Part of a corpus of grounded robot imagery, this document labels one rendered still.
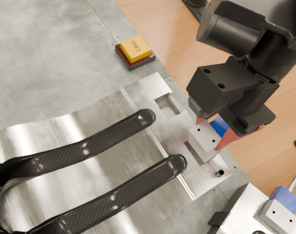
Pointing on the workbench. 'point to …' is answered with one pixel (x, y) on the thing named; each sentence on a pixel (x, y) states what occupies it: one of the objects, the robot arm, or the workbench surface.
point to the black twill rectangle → (219, 218)
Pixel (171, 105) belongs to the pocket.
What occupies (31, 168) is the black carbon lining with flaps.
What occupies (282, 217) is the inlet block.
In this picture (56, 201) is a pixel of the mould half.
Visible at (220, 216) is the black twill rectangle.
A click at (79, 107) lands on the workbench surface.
